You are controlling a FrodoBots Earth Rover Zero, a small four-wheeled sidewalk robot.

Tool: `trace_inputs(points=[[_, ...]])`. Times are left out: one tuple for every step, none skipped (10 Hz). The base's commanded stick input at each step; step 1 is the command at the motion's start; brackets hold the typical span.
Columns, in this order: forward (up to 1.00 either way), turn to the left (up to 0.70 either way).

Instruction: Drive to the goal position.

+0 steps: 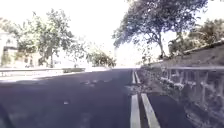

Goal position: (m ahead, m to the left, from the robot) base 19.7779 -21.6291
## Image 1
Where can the dark asphalt road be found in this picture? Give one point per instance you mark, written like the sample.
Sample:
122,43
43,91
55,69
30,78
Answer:
83,103

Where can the double white painted line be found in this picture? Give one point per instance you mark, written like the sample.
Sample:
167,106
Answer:
135,113

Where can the large leaning tree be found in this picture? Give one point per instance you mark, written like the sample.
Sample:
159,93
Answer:
156,20

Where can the row of green trees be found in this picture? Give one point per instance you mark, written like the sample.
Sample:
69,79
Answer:
50,36

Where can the metal roadside guardrail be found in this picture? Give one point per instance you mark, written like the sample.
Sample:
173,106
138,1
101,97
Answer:
196,81

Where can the earth embankment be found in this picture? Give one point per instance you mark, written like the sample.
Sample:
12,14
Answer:
200,56

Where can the trees behind embankment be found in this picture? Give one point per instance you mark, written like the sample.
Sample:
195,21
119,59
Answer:
203,35

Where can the pale building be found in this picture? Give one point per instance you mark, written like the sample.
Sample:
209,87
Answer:
7,46

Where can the low roadside wall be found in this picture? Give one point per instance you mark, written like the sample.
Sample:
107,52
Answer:
36,71

